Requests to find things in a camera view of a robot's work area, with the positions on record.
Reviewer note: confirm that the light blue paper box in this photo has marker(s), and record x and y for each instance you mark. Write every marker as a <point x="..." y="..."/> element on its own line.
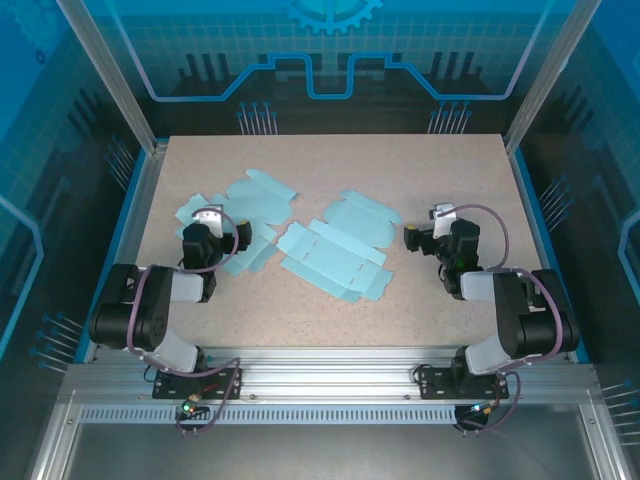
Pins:
<point x="340" y="245"/>
<point x="260" y="200"/>

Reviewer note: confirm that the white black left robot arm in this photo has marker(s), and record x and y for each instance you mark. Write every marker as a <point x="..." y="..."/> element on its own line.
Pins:
<point x="125" y="320"/>

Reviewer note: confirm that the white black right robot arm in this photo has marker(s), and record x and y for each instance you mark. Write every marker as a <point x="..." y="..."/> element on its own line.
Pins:
<point x="520" y="320"/>

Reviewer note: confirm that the blue table edge strip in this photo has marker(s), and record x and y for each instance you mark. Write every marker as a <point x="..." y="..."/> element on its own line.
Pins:
<point x="121" y="225"/>
<point x="536" y="225"/>

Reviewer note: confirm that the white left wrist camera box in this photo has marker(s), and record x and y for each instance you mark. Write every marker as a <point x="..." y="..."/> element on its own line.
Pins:
<point x="210" y="221"/>

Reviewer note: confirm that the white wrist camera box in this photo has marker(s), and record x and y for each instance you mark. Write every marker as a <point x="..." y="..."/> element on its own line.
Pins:
<point x="442" y="220"/>
<point x="210" y="221"/>

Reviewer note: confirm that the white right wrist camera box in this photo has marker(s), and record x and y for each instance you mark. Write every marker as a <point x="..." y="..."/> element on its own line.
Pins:
<point x="442" y="220"/>

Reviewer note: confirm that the aluminium table side rail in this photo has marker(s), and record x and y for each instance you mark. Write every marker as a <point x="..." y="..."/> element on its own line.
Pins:
<point x="137" y="225"/>

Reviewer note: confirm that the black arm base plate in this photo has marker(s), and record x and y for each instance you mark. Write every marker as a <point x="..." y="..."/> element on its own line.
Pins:
<point x="435" y="387"/>
<point x="167" y="392"/>

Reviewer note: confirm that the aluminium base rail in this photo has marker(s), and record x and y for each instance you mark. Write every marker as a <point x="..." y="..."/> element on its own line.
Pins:
<point x="325" y="375"/>

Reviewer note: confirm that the aluminium frame post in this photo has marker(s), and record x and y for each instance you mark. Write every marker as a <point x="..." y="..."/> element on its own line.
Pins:
<point x="552" y="80"/>
<point x="117" y="80"/>

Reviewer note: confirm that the aluminium lower frame rail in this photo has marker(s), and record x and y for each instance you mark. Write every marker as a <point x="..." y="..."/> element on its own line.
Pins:
<point x="52" y="440"/>
<point x="600" y="440"/>

